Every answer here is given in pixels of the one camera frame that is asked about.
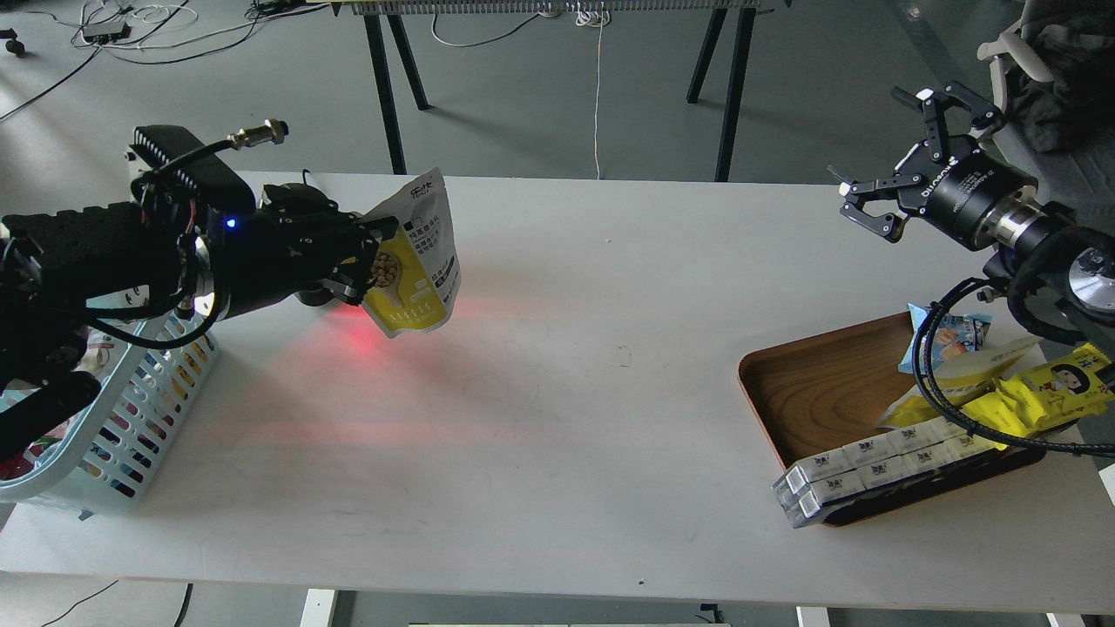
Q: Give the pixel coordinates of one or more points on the snack packet in basket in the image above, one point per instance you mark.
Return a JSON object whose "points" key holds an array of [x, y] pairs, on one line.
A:
{"points": [[91, 353]]}

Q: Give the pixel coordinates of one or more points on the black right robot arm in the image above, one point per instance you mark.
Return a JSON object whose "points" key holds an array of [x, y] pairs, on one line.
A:
{"points": [[1055, 274]]}

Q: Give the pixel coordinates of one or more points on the bright yellow cartoon snack bag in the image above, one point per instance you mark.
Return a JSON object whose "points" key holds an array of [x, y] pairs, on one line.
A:
{"points": [[1046, 397]]}

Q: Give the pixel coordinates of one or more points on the light blue plastic basket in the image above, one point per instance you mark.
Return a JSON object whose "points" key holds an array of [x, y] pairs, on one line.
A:
{"points": [[110, 453]]}

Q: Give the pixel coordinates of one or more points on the white office chair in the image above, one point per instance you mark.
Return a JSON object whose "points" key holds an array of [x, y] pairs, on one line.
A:
{"points": [[1010, 51]]}

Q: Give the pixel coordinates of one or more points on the brown wooden tray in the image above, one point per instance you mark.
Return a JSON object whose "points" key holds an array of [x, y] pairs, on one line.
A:
{"points": [[819, 393]]}

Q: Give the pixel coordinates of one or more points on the yellow white snack pouch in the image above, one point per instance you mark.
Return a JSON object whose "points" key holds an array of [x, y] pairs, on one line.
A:
{"points": [[417, 274]]}

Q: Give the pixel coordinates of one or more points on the pale yellow snack bag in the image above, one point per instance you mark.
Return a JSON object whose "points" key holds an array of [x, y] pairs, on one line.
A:
{"points": [[961, 378]]}

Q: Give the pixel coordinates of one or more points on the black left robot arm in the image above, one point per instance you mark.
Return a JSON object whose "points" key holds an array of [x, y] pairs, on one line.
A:
{"points": [[192, 227]]}

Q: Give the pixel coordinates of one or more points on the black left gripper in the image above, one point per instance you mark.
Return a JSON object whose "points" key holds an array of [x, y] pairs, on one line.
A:
{"points": [[239, 257]]}

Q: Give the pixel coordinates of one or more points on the black barcode scanner red window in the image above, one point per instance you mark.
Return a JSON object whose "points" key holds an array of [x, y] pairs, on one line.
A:
{"points": [[309, 228]]}

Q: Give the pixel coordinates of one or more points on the dark clothing on chair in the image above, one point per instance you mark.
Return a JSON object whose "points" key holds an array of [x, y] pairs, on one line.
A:
{"points": [[1074, 41]]}

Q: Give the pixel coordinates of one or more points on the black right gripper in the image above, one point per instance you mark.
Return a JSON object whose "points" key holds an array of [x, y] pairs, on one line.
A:
{"points": [[971, 200]]}

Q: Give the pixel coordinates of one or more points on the blue snack packet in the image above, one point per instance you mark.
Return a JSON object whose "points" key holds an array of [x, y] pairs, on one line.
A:
{"points": [[954, 335]]}

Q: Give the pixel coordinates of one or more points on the white long snack box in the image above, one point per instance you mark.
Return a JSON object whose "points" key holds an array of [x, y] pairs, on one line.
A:
{"points": [[879, 473]]}

